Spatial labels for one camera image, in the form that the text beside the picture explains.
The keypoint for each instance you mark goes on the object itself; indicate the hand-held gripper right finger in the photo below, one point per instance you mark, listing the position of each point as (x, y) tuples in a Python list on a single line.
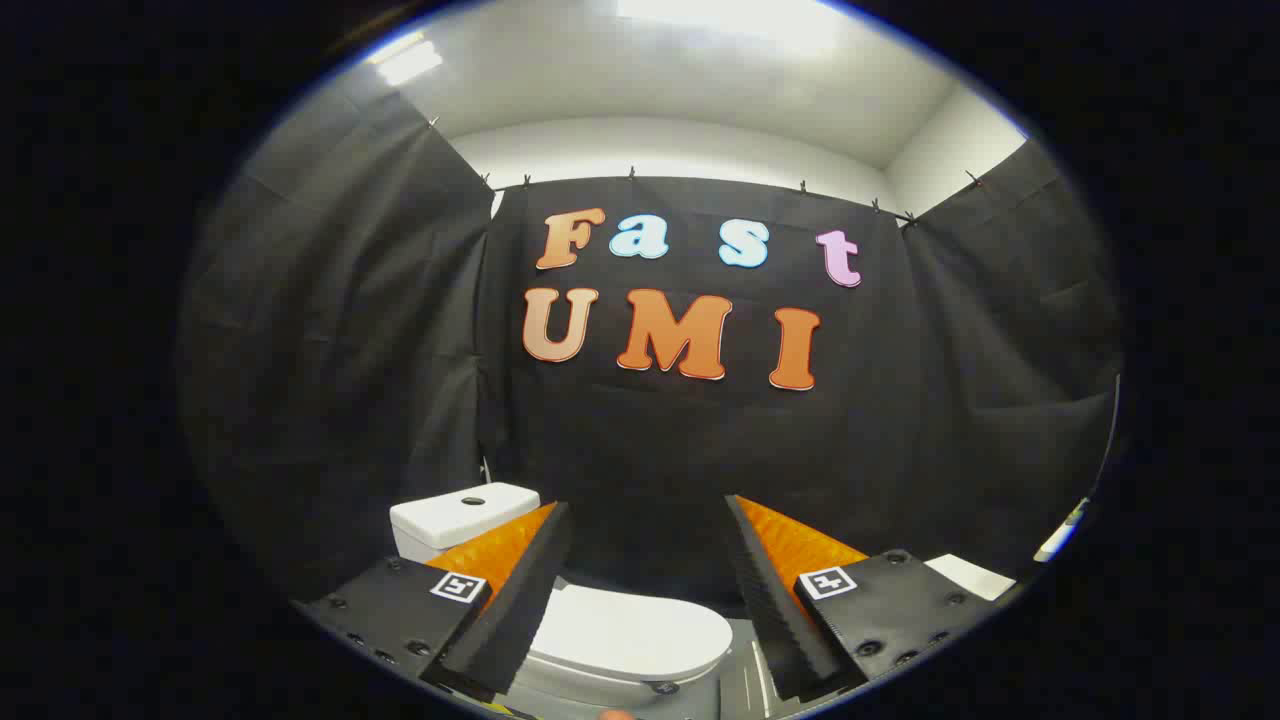
[(775, 620)]

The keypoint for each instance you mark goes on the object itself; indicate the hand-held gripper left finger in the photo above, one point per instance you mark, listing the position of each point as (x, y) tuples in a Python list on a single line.
[(520, 610)]

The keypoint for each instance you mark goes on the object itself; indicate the white toilet lid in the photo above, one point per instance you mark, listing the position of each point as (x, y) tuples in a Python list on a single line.
[(630, 630)]

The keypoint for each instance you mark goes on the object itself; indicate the white toilet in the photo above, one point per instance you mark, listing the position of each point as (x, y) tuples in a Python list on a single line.
[(450, 520)]

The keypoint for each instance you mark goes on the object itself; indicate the white drawer cabinet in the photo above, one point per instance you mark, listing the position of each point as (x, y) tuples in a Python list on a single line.
[(968, 577)]

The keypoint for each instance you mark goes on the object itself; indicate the black backdrop cloth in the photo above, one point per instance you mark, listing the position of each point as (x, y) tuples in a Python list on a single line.
[(650, 450)]

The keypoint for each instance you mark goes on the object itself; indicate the ceiling light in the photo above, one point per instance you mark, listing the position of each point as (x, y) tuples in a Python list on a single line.
[(408, 60)]

